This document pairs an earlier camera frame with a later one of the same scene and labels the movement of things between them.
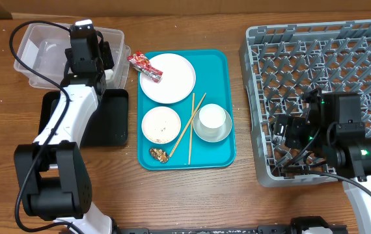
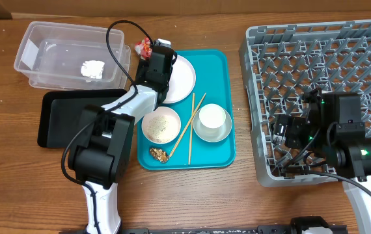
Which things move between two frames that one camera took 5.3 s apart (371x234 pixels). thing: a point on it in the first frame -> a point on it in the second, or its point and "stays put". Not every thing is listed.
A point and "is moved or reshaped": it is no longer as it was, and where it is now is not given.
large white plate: (178, 81) stays put
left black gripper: (107, 54) -> (143, 65)
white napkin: (108, 73) is moved or reshaped
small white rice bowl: (161, 125) stays put
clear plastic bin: (44, 45) stays put
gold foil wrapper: (159, 155) stays put
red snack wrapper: (142, 64) is moved or reshaped
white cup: (212, 116) stays put
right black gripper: (289, 130) stays put
